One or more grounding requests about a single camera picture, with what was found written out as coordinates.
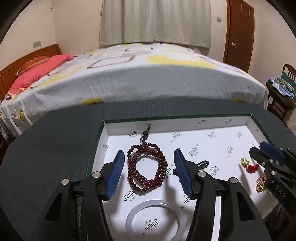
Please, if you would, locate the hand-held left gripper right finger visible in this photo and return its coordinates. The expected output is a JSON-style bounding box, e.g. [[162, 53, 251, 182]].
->
[[173, 148, 271, 241]]

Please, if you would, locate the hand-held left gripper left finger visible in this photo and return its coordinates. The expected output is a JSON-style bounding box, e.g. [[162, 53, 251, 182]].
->
[[30, 150, 126, 241]]

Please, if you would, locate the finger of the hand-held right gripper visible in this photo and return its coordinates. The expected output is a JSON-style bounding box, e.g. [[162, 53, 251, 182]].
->
[[259, 141, 296, 163], [249, 146, 287, 177]]

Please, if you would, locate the red and gold charm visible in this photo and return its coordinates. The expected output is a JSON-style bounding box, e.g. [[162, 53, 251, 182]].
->
[[240, 158, 260, 174]]

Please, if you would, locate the small rose gold chain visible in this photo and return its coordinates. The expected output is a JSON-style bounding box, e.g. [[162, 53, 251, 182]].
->
[[255, 175, 267, 193]]

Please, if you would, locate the dark red bead bracelet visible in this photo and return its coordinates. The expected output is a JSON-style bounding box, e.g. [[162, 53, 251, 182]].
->
[[127, 124, 210, 189]]

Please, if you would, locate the white jade bangle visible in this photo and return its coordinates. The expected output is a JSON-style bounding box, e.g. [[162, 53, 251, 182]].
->
[[125, 200, 186, 241]]

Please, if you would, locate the dark green shallow box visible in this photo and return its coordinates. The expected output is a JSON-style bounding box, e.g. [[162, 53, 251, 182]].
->
[[90, 113, 289, 241]]

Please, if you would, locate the pile of clothes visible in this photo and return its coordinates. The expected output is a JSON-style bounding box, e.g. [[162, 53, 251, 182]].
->
[[266, 77, 296, 107]]

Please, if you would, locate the wooden chair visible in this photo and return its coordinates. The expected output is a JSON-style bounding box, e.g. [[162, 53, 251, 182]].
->
[[267, 64, 296, 121]]

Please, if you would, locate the bed with patterned sheet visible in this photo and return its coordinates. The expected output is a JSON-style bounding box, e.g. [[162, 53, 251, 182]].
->
[[0, 42, 270, 139]]

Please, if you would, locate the brown wooden door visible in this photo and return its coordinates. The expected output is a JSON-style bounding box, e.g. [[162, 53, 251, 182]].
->
[[223, 0, 255, 72]]

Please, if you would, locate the pink pillow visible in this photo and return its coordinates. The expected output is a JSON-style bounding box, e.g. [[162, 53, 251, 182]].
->
[[5, 54, 74, 100]]

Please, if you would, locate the orange cushion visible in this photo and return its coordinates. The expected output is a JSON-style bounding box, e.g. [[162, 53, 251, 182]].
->
[[15, 56, 50, 77]]

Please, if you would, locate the wooden headboard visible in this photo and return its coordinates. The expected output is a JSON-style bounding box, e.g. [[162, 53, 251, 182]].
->
[[0, 44, 63, 101]]

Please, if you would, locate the white striped curtain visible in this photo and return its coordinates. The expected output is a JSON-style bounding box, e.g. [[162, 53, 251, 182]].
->
[[99, 0, 212, 49]]

